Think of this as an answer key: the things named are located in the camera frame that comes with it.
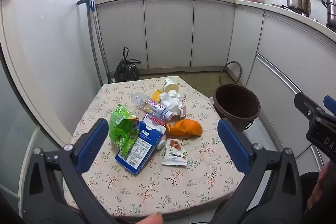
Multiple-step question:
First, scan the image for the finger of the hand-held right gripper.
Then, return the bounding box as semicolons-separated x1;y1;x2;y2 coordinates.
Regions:
294;93;326;117
323;95;336;117

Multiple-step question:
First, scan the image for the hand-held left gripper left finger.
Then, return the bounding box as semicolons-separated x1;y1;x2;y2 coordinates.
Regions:
22;118;117;224

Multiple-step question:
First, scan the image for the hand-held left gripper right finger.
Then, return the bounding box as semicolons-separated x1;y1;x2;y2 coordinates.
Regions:
210;119;310;224

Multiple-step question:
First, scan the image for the green snack bag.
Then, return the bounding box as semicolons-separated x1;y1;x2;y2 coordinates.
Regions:
109;104;139;156

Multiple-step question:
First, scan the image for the brown plastic waste bin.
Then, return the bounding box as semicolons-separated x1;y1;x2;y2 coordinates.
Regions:
213;84;261;132

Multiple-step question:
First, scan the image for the blue milk carton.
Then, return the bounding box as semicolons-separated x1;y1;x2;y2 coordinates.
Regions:
115;119;167;175

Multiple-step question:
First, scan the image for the large white tissue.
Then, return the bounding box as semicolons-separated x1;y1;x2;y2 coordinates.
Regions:
160;92;185;112

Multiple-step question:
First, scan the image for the yellow wrapper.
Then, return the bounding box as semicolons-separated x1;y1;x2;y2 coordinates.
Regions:
150;89;162;103

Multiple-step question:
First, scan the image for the person's right hand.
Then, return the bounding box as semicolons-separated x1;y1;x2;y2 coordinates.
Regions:
307;161;331;210

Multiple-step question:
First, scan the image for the person's left hand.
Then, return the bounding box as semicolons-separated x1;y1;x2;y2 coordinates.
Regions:
136;212;164;224

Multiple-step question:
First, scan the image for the orange peel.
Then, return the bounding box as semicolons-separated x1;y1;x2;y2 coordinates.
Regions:
166;119;203;138

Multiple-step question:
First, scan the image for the white nut snack packet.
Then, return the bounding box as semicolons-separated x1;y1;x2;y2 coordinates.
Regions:
162;139;188;166

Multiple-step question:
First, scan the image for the woven floor mat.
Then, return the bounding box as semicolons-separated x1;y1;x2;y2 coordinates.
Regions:
139;70;238;98

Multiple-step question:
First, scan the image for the clear plastic bottle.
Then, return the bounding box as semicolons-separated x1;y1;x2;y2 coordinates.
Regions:
131;92;174;121

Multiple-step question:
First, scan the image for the floral tablecloth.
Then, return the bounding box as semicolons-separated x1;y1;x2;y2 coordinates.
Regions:
63;76;273;217

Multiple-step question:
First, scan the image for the black garbage bag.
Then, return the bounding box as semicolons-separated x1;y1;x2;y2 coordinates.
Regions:
114;47;140;83

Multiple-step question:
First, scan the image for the white paper cup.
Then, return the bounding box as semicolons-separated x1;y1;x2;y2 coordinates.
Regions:
163;78;179;93

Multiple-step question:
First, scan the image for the stainless steel pot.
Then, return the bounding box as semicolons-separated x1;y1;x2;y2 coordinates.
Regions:
321;0;336;27

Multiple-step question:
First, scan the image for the white kitchen cabinet unit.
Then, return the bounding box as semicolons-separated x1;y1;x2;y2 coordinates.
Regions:
94;0;336;169

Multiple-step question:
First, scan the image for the dark metal ring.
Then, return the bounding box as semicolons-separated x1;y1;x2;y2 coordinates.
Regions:
219;61;242;86

